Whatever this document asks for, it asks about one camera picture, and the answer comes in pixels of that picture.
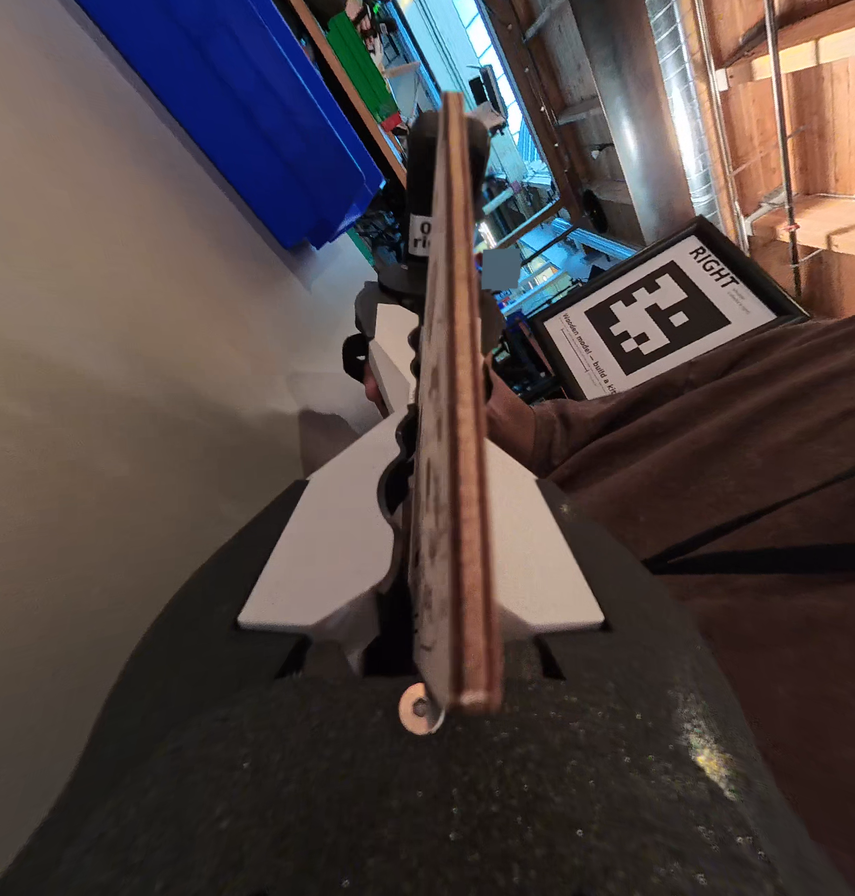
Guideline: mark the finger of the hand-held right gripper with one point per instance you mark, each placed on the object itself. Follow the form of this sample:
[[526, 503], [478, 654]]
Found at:
[[389, 350]]

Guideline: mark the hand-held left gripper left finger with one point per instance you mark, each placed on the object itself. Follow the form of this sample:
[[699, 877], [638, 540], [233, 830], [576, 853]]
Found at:
[[315, 553]]

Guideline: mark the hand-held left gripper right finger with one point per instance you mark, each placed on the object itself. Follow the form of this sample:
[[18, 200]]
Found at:
[[539, 560]]

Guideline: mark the laser-cut wooden model sheet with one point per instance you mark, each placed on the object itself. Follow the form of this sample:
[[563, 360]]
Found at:
[[462, 420]]

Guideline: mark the person's right hand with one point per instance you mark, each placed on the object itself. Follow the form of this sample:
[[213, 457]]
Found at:
[[508, 420]]

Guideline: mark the wooden shelf board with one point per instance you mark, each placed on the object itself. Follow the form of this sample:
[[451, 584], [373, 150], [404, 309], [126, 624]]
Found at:
[[343, 77]]

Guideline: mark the green plastic bins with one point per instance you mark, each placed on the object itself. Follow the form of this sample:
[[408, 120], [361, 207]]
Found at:
[[361, 63]]

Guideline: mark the stacked blue plastic bins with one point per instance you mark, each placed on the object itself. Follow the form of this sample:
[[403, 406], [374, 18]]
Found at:
[[245, 105]]

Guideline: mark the large grey metal pipe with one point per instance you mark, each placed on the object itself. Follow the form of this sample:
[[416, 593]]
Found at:
[[623, 126]]

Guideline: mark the framed black white marker sign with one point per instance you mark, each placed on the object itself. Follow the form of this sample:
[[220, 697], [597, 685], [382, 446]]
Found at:
[[651, 315]]

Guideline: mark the silver spiral air duct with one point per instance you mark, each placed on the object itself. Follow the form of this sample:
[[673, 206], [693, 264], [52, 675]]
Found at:
[[679, 105]]

